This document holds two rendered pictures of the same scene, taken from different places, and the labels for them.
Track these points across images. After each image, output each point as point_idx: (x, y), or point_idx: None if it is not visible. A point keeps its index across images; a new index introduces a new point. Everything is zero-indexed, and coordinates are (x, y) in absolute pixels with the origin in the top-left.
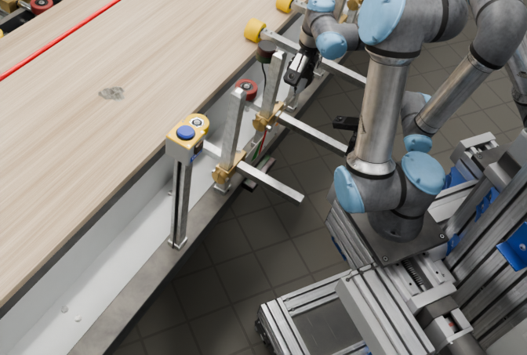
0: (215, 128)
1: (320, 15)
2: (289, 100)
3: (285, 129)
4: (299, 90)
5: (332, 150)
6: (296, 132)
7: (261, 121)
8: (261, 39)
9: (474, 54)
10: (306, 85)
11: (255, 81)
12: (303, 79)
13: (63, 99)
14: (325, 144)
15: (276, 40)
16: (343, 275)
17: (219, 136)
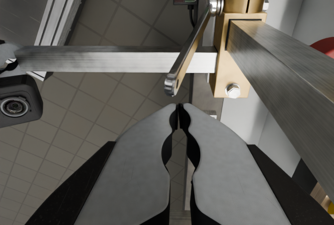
0: (302, 19)
1: None
2: (183, 56)
3: (192, 79)
4: (153, 116)
5: (54, 46)
6: (149, 46)
7: None
8: (326, 207)
9: None
10: (96, 171)
11: (271, 131)
12: (127, 212)
13: None
14: (69, 49)
15: None
16: None
17: (285, 12)
